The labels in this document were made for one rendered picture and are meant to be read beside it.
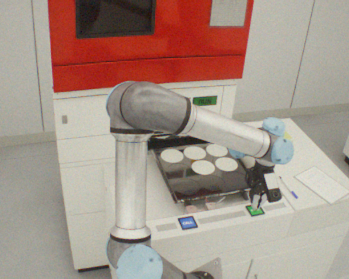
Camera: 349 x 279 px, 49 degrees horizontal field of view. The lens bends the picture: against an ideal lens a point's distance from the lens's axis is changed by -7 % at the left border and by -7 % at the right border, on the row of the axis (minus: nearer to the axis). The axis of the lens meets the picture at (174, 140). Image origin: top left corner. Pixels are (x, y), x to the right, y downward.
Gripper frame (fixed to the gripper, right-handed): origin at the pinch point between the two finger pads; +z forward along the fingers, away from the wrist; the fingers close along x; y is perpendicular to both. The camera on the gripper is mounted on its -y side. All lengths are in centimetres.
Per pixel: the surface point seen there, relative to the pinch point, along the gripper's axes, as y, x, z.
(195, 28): 54, 10, -48
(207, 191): 21.5, 10.2, 7.7
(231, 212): 2.4, 8.7, 1.7
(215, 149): 48.7, -4.1, 7.7
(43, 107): 207, 74, 64
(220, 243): -4.0, 14.3, 10.2
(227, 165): 36.1, -5.1, 7.7
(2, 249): 90, 109, 98
